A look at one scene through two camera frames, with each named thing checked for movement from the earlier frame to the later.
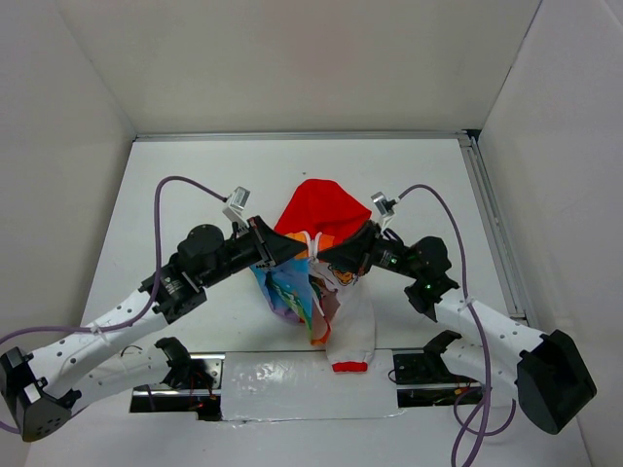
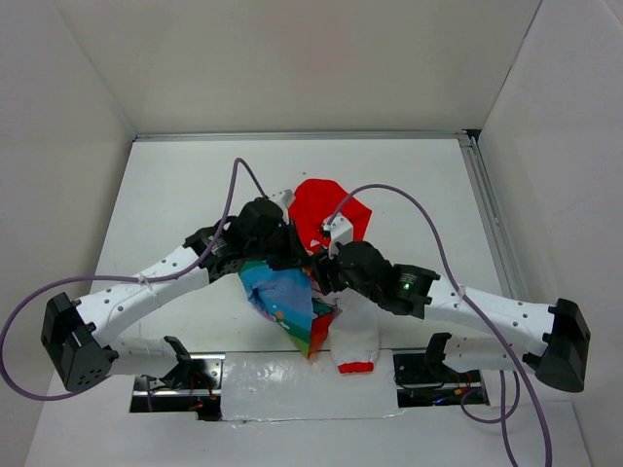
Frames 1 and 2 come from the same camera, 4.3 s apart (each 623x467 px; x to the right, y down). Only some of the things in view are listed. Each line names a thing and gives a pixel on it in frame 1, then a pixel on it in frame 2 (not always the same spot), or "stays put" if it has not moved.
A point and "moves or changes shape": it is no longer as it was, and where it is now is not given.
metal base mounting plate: (424, 379) stays put
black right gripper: (359, 251) → (321, 265)
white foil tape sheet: (275, 385) stays put
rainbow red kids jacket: (334, 305) moves or changes shape
